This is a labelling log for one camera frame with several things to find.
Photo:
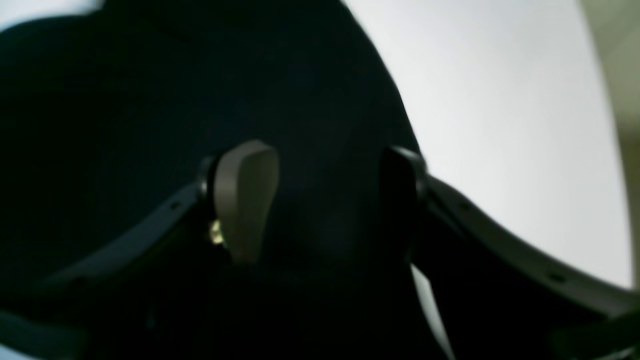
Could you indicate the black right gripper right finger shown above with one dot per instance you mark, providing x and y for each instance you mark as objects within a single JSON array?
[{"x": 491, "y": 295}]

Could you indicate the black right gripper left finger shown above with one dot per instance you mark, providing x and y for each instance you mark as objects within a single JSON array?
[{"x": 218, "y": 219}]

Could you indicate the black T-shirt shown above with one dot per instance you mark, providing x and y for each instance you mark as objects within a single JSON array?
[{"x": 107, "y": 115}]

